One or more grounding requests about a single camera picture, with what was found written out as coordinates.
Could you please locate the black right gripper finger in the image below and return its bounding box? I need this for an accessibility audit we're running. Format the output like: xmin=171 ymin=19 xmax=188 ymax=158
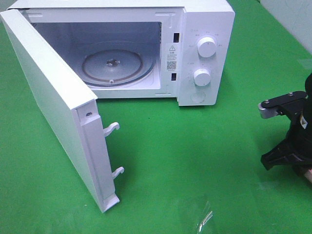
xmin=261 ymin=140 xmax=312 ymax=170

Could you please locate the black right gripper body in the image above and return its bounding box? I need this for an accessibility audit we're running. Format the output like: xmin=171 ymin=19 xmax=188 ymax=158
xmin=280 ymin=97 xmax=312 ymax=156

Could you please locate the round microwave door button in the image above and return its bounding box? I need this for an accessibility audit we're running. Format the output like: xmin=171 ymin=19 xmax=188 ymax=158
xmin=191 ymin=92 xmax=205 ymax=103

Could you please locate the white microwave door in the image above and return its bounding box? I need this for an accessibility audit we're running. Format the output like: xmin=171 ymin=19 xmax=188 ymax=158
xmin=1 ymin=9 xmax=124 ymax=212

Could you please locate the pink round plate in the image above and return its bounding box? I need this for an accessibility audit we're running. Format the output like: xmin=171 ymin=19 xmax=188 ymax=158
xmin=303 ymin=168 xmax=312 ymax=183

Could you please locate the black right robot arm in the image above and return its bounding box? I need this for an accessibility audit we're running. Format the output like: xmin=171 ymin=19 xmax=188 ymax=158
xmin=258 ymin=76 xmax=312 ymax=170

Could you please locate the lower white microwave knob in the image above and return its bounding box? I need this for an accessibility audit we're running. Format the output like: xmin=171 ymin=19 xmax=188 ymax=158
xmin=194 ymin=69 xmax=211 ymax=86

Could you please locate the white microwave knob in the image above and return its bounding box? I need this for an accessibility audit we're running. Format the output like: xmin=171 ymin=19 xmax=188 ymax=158
xmin=194 ymin=69 xmax=211 ymax=86
xmin=197 ymin=36 xmax=216 ymax=58

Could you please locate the upper white microwave knob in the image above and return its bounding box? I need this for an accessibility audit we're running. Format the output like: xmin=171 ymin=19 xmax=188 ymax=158
xmin=197 ymin=36 xmax=216 ymax=58

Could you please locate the white microwave oven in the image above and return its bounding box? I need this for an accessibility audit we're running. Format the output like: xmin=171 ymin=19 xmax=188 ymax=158
xmin=5 ymin=0 xmax=235 ymax=106

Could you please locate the glass microwave turntable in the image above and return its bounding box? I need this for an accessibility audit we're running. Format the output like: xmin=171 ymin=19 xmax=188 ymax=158
xmin=81 ymin=49 xmax=155 ymax=87

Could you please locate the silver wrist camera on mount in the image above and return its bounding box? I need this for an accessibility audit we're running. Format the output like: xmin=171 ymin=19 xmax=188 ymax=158
xmin=258 ymin=91 xmax=308 ymax=120

